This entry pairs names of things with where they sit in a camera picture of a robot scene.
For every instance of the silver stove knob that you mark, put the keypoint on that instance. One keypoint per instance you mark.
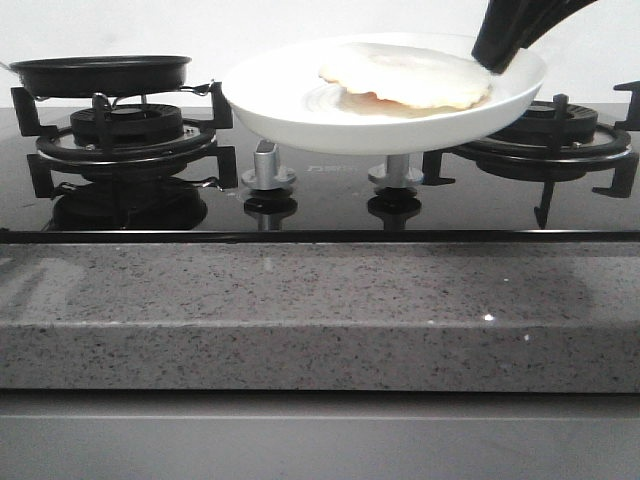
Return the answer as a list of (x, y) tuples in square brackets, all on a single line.
[(268, 172), (396, 172)]

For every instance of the black left pan support grate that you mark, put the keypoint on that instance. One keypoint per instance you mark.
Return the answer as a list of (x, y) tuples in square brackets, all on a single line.
[(115, 165)]

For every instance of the fried egg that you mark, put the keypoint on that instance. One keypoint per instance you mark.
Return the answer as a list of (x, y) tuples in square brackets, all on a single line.
[(412, 77)]

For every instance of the grey cabinet drawer front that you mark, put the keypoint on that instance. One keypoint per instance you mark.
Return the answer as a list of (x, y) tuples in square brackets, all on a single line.
[(98, 435)]

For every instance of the black right pan support grate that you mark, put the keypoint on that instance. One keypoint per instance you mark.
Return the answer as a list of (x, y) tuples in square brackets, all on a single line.
[(537, 160)]

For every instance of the black right burner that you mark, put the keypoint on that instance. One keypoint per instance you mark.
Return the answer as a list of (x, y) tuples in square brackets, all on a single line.
[(536, 127)]

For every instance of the white round plate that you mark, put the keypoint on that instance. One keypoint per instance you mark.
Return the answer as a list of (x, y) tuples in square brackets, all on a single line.
[(280, 97)]

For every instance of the silver right stove knob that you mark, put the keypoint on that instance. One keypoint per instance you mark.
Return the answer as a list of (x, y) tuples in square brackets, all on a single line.
[(396, 172)]

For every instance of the black left burner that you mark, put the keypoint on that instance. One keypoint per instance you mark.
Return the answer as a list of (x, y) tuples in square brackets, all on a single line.
[(130, 125)]

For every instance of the black pan support grate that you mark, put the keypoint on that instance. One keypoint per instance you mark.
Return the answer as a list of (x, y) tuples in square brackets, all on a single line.
[(537, 160), (115, 165)]

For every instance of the black burner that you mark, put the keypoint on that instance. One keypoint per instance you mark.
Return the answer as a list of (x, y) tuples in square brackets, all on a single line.
[(130, 125), (536, 127)]

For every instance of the black glass gas cooktop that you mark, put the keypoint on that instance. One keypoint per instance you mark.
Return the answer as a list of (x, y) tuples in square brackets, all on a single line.
[(468, 194)]

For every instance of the silver left stove knob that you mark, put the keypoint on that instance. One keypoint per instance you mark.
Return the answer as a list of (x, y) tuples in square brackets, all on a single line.
[(268, 172)]

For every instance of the black frying pan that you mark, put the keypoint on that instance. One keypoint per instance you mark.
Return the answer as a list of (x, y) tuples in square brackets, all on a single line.
[(113, 76)]

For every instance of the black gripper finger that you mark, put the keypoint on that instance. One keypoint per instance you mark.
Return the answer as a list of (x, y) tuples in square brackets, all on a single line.
[(548, 14), (502, 33)]

